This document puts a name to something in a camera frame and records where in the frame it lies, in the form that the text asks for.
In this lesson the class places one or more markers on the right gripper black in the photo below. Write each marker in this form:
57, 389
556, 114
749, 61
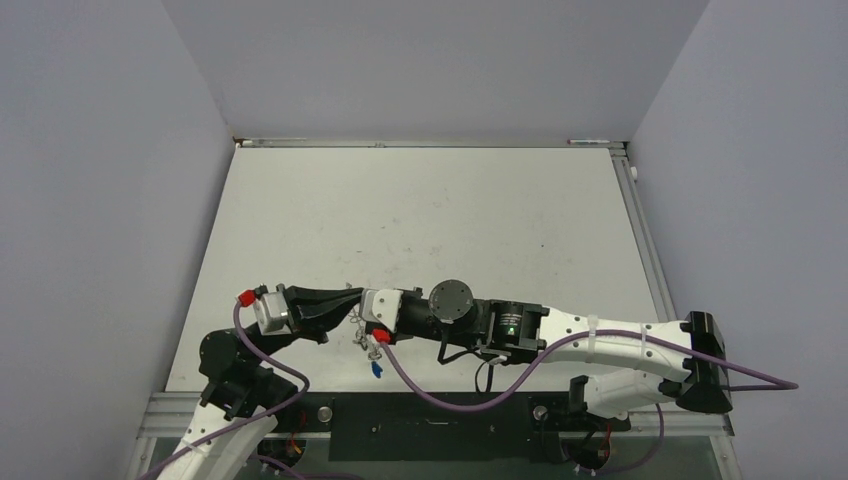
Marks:
399, 333

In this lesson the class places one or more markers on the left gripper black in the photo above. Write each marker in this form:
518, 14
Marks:
303, 301

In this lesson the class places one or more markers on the metal disc keyring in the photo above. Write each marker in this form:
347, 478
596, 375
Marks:
364, 340

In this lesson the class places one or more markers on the key with blue tag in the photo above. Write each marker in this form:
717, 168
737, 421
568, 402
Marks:
376, 369

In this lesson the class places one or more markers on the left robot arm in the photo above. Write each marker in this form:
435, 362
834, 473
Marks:
247, 390

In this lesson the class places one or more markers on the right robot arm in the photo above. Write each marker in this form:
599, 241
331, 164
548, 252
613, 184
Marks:
651, 363

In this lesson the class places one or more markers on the red white marker pen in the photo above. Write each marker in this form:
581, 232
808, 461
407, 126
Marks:
588, 142

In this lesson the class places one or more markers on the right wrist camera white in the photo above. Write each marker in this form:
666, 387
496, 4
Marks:
381, 306

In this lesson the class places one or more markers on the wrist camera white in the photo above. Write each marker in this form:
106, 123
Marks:
272, 314
381, 306

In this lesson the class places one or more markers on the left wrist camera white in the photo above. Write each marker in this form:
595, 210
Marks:
272, 314

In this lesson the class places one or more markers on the aluminium table frame rail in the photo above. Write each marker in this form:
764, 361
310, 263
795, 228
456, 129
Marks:
722, 445

